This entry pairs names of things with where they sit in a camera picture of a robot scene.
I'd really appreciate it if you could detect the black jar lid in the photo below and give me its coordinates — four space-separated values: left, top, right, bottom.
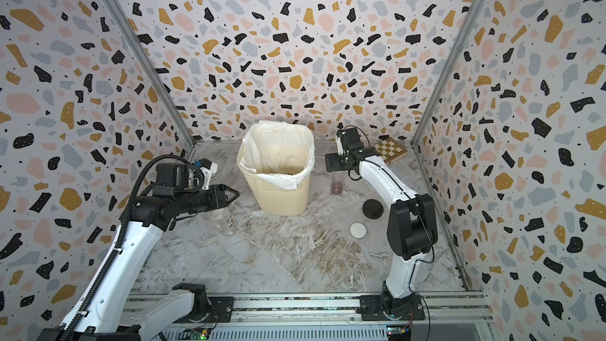
362 199 384 219

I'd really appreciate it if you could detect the wooden chessboard box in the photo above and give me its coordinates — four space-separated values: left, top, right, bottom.
373 137 407 164

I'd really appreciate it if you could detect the white lid tea jar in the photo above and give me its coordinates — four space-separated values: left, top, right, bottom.
216 208 238 236

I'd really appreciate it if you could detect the white plastic bin liner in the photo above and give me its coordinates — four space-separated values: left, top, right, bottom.
238 121 315 191

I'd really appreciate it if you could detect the clear jar with flower tea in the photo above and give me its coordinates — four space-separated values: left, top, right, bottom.
208 207 233 231

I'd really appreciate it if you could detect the white jar lid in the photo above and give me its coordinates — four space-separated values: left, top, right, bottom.
350 222 367 239

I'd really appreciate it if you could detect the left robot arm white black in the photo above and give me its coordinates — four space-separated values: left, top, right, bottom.
38 155 239 340

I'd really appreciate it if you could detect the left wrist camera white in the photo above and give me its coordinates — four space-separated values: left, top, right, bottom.
193 159 218 188

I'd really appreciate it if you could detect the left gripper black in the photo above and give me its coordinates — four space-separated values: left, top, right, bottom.
176 182 241 216

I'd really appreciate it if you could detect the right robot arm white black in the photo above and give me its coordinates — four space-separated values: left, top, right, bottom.
325 128 438 320

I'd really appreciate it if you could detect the cream ribbed trash bin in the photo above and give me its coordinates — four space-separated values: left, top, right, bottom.
240 169 313 216

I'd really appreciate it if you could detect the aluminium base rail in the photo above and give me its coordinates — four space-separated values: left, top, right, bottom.
92 292 493 341

